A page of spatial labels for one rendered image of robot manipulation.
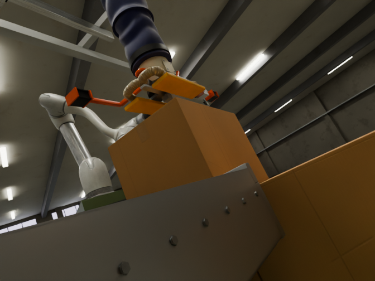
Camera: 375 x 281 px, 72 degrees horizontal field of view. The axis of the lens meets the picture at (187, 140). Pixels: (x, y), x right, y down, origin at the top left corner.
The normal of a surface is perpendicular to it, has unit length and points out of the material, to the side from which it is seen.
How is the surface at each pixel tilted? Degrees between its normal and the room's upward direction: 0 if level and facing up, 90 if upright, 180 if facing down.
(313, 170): 90
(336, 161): 90
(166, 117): 90
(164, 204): 90
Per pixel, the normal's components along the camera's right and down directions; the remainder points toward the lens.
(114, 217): 0.74, -0.47
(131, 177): -0.51, -0.01
